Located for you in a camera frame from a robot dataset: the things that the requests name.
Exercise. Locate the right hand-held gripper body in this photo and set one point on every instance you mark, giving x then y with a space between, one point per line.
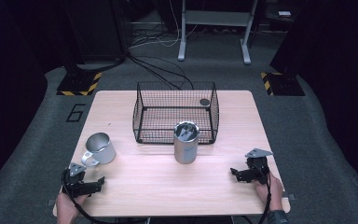
256 166

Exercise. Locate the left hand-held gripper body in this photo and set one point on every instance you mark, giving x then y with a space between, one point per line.
74 183

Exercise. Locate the silver metal mug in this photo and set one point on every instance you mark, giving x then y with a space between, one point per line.
101 148

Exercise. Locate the tall silver metal canister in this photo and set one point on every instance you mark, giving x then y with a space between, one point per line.
185 143

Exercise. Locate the person's left hand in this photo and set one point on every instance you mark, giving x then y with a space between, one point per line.
66 207

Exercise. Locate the person's right hand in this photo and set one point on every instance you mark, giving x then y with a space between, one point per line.
268 191

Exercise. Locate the grey tape strip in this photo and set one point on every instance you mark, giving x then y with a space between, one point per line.
51 202
291 196

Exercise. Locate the black round disc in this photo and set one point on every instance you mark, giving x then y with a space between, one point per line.
204 102

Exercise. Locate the black yellow striped stand base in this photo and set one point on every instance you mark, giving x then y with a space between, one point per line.
281 84
79 84

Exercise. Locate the dark curtain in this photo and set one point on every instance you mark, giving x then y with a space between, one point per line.
338 77

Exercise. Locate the black cabinet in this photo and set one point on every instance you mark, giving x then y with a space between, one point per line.
96 28

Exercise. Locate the small white box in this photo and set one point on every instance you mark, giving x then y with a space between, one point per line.
284 13

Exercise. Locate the white metal desk frame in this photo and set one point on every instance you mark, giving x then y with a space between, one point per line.
214 18

